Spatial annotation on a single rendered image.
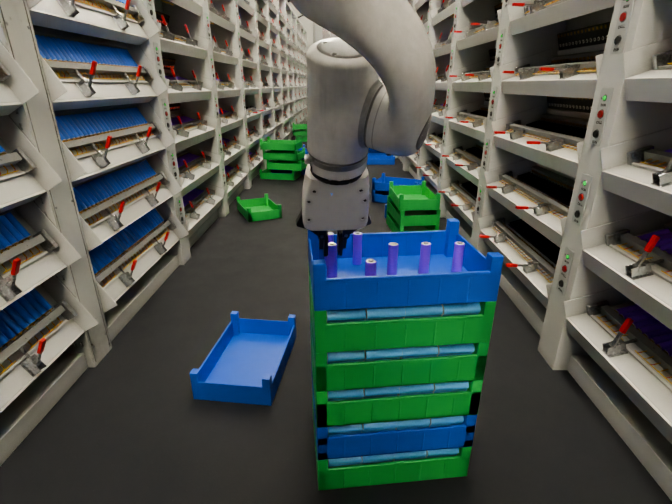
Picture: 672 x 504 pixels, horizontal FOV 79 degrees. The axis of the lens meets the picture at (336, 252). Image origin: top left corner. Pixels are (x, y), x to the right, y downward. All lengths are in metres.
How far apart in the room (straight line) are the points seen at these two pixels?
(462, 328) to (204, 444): 0.62
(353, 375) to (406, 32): 0.52
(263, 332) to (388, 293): 0.73
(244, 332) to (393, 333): 0.74
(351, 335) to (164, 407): 0.60
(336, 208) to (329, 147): 0.11
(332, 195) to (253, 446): 0.61
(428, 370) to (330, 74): 0.51
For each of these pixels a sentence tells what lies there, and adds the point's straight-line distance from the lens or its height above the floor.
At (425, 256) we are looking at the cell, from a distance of 0.75.
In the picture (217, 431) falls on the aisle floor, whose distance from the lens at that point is 1.05.
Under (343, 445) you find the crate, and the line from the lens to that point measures 0.84.
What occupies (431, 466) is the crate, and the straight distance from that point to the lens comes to 0.92.
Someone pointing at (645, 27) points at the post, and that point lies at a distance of 1.11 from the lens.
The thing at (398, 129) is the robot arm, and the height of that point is 0.68.
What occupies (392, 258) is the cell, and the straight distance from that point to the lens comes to 0.73.
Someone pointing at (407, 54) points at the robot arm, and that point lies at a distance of 0.44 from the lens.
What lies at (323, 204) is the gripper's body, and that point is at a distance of 0.60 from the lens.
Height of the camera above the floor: 0.73
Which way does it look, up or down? 22 degrees down
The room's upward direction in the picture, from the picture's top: straight up
